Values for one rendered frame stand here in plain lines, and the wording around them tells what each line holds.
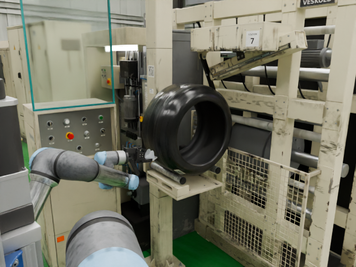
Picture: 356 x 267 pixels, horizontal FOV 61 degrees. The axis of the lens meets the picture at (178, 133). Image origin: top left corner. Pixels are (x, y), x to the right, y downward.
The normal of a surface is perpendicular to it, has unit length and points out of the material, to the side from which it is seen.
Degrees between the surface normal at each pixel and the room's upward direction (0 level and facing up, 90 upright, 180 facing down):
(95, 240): 12
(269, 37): 90
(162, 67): 90
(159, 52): 90
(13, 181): 90
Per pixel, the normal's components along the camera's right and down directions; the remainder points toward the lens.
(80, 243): -0.54, -0.75
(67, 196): 0.59, 0.21
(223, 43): -0.81, 0.14
